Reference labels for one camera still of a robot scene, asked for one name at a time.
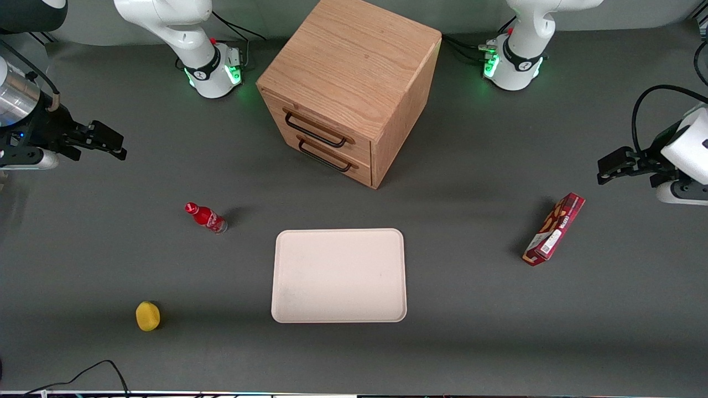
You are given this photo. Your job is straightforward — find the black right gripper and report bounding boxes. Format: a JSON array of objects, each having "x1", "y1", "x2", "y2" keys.
[{"x1": 0, "y1": 102, "x2": 127, "y2": 166}]

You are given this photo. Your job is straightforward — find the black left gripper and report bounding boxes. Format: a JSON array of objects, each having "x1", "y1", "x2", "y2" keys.
[{"x1": 597, "y1": 123, "x2": 687, "y2": 188}]

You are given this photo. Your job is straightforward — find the wooden drawer cabinet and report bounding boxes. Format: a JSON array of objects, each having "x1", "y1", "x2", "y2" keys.
[{"x1": 256, "y1": 0, "x2": 443, "y2": 190}]

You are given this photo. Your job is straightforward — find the red snack box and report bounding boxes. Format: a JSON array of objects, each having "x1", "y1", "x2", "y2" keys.
[{"x1": 522, "y1": 192, "x2": 586, "y2": 267}]

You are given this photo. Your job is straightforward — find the small red cola bottle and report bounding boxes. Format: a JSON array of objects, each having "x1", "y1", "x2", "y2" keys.
[{"x1": 185, "y1": 202, "x2": 228, "y2": 234}]

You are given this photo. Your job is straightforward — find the yellow lemon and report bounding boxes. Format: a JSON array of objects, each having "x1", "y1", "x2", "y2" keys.
[{"x1": 136, "y1": 301, "x2": 162, "y2": 332}]

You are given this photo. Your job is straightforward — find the beige plastic tray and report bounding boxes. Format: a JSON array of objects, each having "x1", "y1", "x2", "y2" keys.
[{"x1": 271, "y1": 228, "x2": 408, "y2": 323}]

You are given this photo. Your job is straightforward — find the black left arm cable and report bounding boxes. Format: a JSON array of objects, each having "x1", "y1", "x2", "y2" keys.
[{"x1": 632, "y1": 85, "x2": 708, "y2": 155}]

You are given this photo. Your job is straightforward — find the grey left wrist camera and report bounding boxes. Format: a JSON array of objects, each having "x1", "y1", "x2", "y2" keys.
[{"x1": 656, "y1": 180, "x2": 708, "y2": 207}]

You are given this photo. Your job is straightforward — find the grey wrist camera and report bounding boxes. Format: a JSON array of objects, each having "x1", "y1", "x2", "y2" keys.
[
  {"x1": 0, "y1": 150, "x2": 59, "y2": 170},
  {"x1": 656, "y1": 180, "x2": 708, "y2": 207}
]

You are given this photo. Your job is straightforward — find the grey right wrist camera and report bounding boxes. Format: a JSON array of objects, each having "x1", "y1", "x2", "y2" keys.
[{"x1": 0, "y1": 150, "x2": 59, "y2": 170}]

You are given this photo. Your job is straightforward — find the black right base cables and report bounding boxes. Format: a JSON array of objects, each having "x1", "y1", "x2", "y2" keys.
[{"x1": 212, "y1": 10, "x2": 267, "y2": 70}]

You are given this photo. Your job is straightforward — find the black base cables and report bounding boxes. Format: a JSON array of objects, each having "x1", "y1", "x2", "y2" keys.
[
  {"x1": 441, "y1": 17, "x2": 518, "y2": 62},
  {"x1": 212, "y1": 10, "x2": 267, "y2": 70}
]

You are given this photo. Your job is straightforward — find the black left base cables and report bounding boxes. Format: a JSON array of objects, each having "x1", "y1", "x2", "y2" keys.
[{"x1": 441, "y1": 17, "x2": 518, "y2": 62}]

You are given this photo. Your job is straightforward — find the black cable at table edge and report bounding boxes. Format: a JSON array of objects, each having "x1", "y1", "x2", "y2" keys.
[{"x1": 22, "y1": 360, "x2": 131, "y2": 396}]

